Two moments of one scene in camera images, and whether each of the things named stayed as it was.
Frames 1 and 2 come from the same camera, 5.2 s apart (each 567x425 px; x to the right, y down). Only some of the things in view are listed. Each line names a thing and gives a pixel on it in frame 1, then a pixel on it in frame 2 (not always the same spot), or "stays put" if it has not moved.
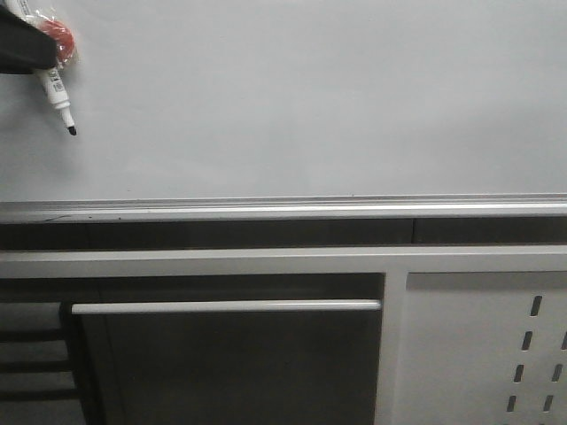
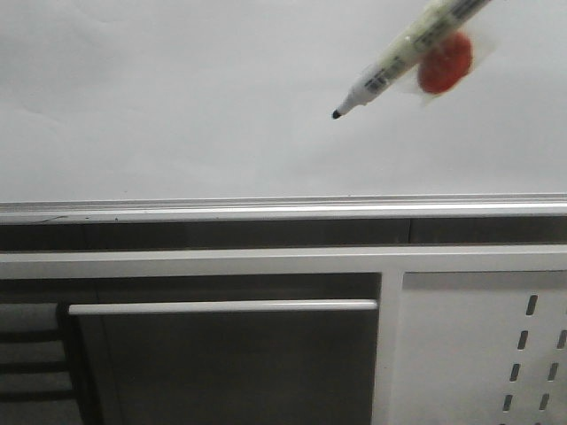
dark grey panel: x=238 y=367 stays put
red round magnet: x=60 y=33 → x=454 y=63
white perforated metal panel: x=483 y=348 stays put
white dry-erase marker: x=51 y=77 → x=440 y=21
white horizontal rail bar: x=226 y=306 stays put
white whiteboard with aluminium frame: x=295 y=110 stays put
